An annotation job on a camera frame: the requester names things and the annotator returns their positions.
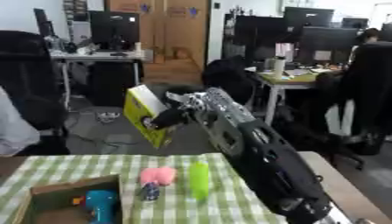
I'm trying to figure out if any tan cardboard box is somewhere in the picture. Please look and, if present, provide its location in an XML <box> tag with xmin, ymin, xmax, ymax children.
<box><xmin>10</xmin><ymin>174</ymin><xmax>124</xmax><ymax>224</ymax></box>

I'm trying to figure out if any desk with green top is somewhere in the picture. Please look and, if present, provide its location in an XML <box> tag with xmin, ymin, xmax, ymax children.
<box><xmin>254</xmin><ymin>67</ymin><xmax>334</xmax><ymax>127</ymax></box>

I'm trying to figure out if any teal toy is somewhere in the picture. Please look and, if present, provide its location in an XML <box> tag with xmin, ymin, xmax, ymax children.
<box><xmin>82</xmin><ymin>189</ymin><xmax>122</xmax><ymax>224</ymax></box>

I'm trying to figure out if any black office chair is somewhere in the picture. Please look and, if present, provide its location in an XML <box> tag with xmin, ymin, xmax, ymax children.
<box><xmin>200</xmin><ymin>55</ymin><xmax>259</xmax><ymax>100</ymax></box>
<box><xmin>0</xmin><ymin>30</ymin><xmax>73</xmax><ymax>156</ymax></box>
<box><xmin>312</xmin><ymin>41</ymin><xmax>392</xmax><ymax>157</ymax></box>

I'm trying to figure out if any small dark blue toy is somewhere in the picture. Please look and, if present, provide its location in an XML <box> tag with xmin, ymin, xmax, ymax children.
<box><xmin>137</xmin><ymin>181</ymin><xmax>163</xmax><ymax>202</ymax></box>

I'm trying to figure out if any white desk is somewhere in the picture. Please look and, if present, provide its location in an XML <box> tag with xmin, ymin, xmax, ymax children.
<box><xmin>49</xmin><ymin>50</ymin><xmax>149</xmax><ymax>109</ymax></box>

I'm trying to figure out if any green cylinder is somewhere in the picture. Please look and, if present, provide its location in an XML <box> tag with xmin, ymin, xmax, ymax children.
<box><xmin>188</xmin><ymin>161</ymin><xmax>212</xmax><ymax>203</ymax></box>

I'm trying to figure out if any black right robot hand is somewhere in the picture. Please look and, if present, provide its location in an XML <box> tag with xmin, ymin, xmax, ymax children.
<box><xmin>148</xmin><ymin>89</ymin><xmax>210</xmax><ymax>131</ymax></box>

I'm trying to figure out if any pink soft toy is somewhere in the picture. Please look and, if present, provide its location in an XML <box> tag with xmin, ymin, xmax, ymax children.
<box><xmin>139</xmin><ymin>166</ymin><xmax>178</xmax><ymax>187</ymax></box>

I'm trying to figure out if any white cup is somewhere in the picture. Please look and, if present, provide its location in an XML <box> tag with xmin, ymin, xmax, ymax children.
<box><xmin>270</xmin><ymin>56</ymin><xmax>288</xmax><ymax>79</ymax></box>

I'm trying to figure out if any person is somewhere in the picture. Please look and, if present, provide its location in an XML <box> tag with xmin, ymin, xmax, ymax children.
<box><xmin>0</xmin><ymin>87</ymin><xmax>42</xmax><ymax>157</ymax></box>
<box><xmin>347</xmin><ymin>27</ymin><xmax>383</xmax><ymax>64</ymax></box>

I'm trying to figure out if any small red orange toy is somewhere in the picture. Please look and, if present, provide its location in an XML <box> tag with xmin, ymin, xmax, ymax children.
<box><xmin>70</xmin><ymin>195</ymin><xmax>88</xmax><ymax>207</ymax></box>

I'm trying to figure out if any white power strip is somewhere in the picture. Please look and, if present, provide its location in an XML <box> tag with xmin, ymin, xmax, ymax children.
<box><xmin>94</xmin><ymin>111</ymin><xmax>123</xmax><ymax>123</ymax></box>

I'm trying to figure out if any black computer monitor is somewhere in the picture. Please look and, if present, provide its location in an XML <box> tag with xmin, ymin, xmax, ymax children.
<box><xmin>297</xmin><ymin>26</ymin><xmax>361</xmax><ymax>67</ymax></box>
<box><xmin>282</xmin><ymin>6</ymin><xmax>337</xmax><ymax>29</ymax></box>
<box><xmin>339</xmin><ymin>17</ymin><xmax>371</xmax><ymax>30</ymax></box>
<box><xmin>31</xmin><ymin>7</ymin><xmax>57</xmax><ymax>38</ymax></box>
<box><xmin>87</xmin><ymin>10</ymin><xmax>143</xmax><ymax>51</ymax></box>
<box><xmin>233</xmin><ymin>15</ymin><xmax>304</xmax><ymax>63</ymax></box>

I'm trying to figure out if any black computer tower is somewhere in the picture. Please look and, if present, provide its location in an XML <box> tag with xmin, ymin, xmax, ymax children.
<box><xmin>90</xmin><ymin>60</ymin><xmax>138</xmax><ymax>108</ymax></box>

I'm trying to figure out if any yellow cardboard box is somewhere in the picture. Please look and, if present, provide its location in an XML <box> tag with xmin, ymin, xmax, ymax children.
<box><xmin>122</xmin><ymin>84</ymin><xmax>178</xmax><ymax>150</ymax></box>

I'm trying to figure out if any wooden door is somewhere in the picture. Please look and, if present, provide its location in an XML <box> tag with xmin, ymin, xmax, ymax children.
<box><xmin>102</xmin><ymin>0</ymin><xmax>212</xmax><ymax>86</ymax></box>

